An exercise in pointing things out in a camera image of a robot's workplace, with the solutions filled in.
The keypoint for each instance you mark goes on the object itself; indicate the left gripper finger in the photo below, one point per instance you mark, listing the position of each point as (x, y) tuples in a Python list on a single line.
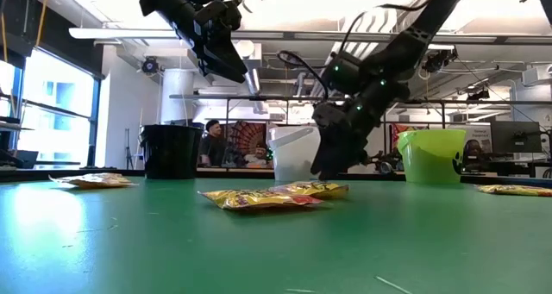
[(226, 65)]

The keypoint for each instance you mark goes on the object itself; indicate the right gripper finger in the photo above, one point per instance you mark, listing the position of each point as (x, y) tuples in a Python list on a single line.
[(340, 154)]

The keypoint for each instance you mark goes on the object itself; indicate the yellow Sour Patch Kids pack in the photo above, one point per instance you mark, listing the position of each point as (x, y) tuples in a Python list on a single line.
[(108, 177), (90, 184), (319, 189), (517, 191), (254, 198)]

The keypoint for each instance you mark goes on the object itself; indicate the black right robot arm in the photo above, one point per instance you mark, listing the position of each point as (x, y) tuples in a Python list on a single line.
[(414, 39)]

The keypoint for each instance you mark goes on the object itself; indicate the white halloween bucket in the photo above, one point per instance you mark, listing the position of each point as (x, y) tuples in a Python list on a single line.
[(293, 154)]

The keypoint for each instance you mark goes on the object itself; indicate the green halloween bucket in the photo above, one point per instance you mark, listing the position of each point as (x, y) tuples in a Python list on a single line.
[(431, 160)]

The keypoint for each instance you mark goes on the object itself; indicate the black halloween bucket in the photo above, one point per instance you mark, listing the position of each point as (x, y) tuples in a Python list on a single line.
[(172, 154)]

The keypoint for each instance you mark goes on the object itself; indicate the white ceiling unit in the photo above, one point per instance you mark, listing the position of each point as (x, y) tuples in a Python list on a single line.
[(252, 50)]

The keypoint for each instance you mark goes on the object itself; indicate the white round pillar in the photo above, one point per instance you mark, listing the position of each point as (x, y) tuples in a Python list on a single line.
[(177, 95)]

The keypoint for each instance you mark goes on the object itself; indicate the person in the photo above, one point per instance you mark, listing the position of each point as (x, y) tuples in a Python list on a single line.
[(212, 147), (259, 158), (473, 149)]

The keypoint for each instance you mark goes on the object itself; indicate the white equipment sign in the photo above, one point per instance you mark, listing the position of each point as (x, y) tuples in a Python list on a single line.
[(479, 132)]

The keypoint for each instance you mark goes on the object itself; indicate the black computer monitor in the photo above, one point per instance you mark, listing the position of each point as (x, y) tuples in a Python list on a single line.
[(515, 136)]

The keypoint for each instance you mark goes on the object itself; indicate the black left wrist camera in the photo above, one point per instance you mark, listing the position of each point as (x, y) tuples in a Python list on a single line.
[(222, 16)]

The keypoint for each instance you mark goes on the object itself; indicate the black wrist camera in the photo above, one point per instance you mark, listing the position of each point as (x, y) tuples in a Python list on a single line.
[(222, 16), (328, 115)]

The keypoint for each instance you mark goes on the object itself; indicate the silver air duct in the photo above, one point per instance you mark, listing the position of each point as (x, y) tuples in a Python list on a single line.
[(254, 89)]

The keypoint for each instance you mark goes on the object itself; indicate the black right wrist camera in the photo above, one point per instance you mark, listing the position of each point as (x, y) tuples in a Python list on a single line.
[(328, 115)]

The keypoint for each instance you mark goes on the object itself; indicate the black metal rack frame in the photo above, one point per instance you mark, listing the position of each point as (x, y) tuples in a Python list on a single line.
[(194, 97)]

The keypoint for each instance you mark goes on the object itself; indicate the black ceiling camera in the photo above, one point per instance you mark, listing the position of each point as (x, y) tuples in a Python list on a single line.
[(150, 65)]

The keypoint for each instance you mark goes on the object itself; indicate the red patterned wall poster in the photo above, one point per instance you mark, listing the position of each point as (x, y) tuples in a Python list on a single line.
[(243, 134)]

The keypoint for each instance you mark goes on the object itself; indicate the black overhead camera rig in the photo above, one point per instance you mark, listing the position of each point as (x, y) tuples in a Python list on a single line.
[(442, 59)]

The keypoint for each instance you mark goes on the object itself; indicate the black table frame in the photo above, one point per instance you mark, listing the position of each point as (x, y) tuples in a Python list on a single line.
[(26, 173)]

